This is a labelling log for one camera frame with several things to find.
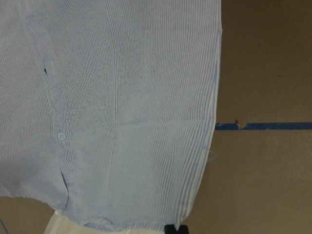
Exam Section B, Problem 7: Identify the light blue striped shirt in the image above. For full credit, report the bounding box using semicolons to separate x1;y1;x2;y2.
0;0;222;232

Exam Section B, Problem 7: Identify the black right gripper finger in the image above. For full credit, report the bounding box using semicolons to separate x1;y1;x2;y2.
164;224;189;234

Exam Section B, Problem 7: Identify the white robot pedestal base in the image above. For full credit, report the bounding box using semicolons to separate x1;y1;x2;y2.
42;209;171;234

